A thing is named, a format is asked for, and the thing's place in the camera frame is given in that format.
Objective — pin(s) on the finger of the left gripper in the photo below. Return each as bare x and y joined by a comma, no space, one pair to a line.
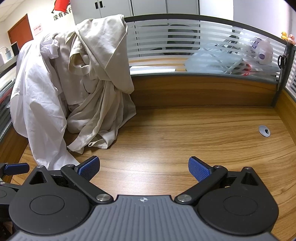
7,169

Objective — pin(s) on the beige garment pile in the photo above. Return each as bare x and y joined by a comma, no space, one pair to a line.
92,72

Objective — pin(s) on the clear plastic bag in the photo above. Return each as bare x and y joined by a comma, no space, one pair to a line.
233,57

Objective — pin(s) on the grey metal cabinet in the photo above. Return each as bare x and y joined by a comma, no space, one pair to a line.
87,9

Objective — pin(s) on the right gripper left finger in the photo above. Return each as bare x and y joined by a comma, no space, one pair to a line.
79,177

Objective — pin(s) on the white paper sheet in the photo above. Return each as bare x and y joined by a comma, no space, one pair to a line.
138,70

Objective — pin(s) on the yellow rubber duck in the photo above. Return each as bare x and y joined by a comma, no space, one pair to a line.
284,36

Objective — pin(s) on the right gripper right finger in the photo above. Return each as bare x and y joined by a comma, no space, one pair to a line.
207,176

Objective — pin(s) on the black scissors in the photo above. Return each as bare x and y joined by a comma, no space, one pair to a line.
281,61

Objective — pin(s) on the brown wooden door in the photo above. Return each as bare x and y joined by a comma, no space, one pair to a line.
20,32

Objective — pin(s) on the pink toy figure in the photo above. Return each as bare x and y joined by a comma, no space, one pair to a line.
291,39

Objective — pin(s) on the grey desk cable grommet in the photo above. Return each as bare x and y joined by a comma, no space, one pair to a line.
264,131

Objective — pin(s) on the white garment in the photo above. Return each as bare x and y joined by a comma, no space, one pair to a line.
36,109

